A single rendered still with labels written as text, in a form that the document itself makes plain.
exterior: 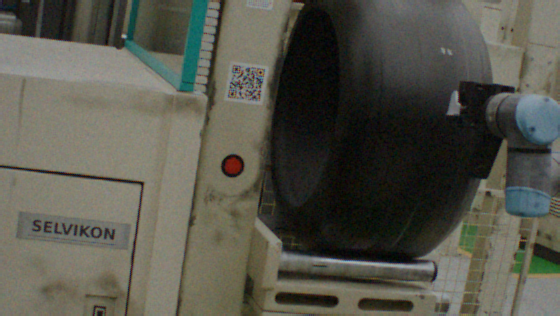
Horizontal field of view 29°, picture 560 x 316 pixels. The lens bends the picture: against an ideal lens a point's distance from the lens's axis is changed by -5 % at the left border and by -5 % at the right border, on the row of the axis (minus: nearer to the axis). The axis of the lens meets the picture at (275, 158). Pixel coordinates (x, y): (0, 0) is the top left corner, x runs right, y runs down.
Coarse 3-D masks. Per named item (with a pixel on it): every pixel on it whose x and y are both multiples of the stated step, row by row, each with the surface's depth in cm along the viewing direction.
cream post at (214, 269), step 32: (224, 0) 213; (288, 0) 214; (224, 32) 213; (256, 32) 214; (224, 64) 214; (256, 64) 215; (224, 128) 216; (256, 128) 218; (224, 160) 218; (256, 160) 219; (224, 192) 219; (256, 192) 220; (192, 224) 219; (224, 224) 220; (192, 256) 220; (224, 256) 221; (192, 288) 221; (224, 288) 223
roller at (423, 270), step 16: (288, 256) 217; (304, 256) 218; (320, 256) 219; (336, 256) 220; (352, 256) 221; (368, 256) 223; (304, 272) 219; (320, 272) 219; (336, 272) 220; (352, 272) 221; (368, 272) 222; (384, 272) 222; (400, 272) 223; (416, 272) 224; (432, 272) 225
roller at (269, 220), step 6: (258, 216) 244; (264, 216) 245; (270, 216) 245; (276, 216) 246; (264, 222) 244; (270, 222) 244; (276, 222) 245; (282, 222) 245; (270, 228) 244; (276, 228) 245; (282, 228) 245; (276, 234) 246; (282, 234) 246; (288, 234) 246
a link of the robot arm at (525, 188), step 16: (512, 160) 174; (528, 160) 173; (544, 160) 173; (512, 176) 174; (528, 176) 173; (544, 176) 173; (512, 192) 174; (528, 192) 173; (544, 192) 173; (512, 208) 175; (528, 208) 173; (544, 208) 174
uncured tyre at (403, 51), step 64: (320, 0) 227; (384, 0) 212; (448, 0) 219; (320, 64) 255; (384, 64) 204; (448, 64) 208; (320, 128) 258; (384, 128) 203; (448, 128) 206; (320, 192) 214; (384, 192) 207; (448, 192) 210; (384, 256) 224
